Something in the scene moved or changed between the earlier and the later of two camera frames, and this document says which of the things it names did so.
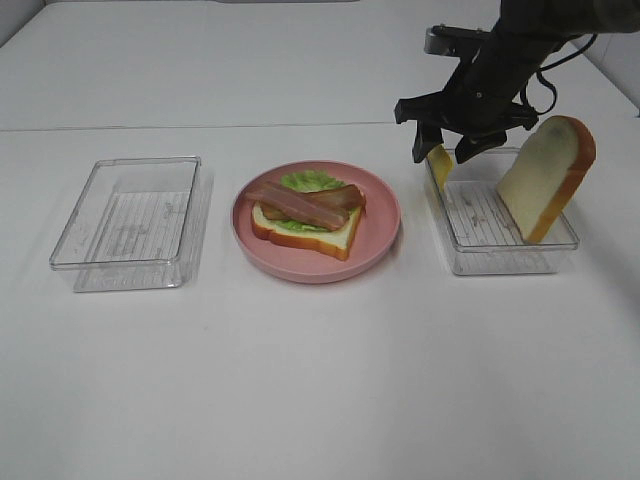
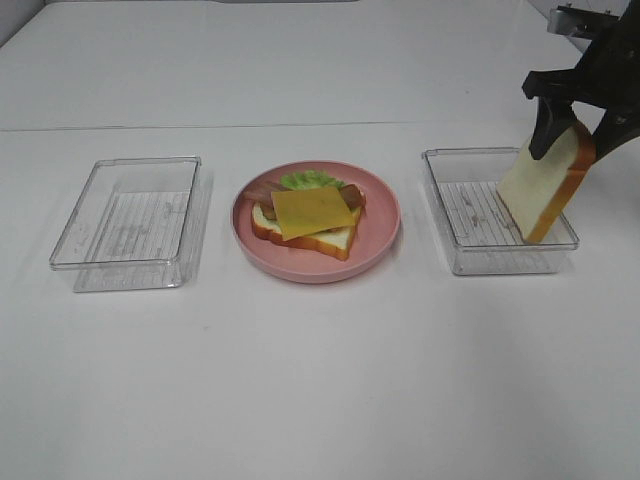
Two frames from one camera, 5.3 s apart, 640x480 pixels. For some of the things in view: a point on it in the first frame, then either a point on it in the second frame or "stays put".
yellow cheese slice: x=441 y=162 to x=311 y=211
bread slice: x=545 y=173 stays put
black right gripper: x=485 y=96 to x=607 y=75
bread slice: x=333 y=243 stays put
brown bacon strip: x=350 y=197 stays put
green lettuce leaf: x=307 y=181 stays put
